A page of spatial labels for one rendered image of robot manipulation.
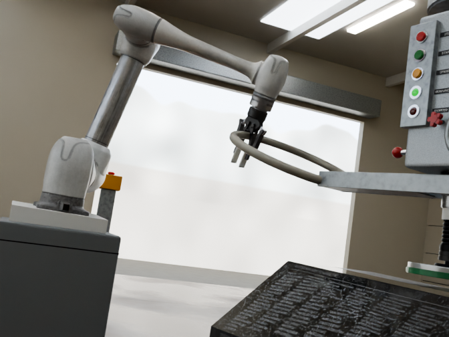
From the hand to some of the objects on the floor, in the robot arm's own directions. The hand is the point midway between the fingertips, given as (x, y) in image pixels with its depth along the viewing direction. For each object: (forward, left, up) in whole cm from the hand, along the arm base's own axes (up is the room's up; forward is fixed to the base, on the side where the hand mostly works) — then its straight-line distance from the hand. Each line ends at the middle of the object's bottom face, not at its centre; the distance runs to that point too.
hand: (240, 157), depth 212 cm
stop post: (-24, +104, -121) cm, 161 cm away
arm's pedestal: (-60, +10, -118) cm, 133 cm away
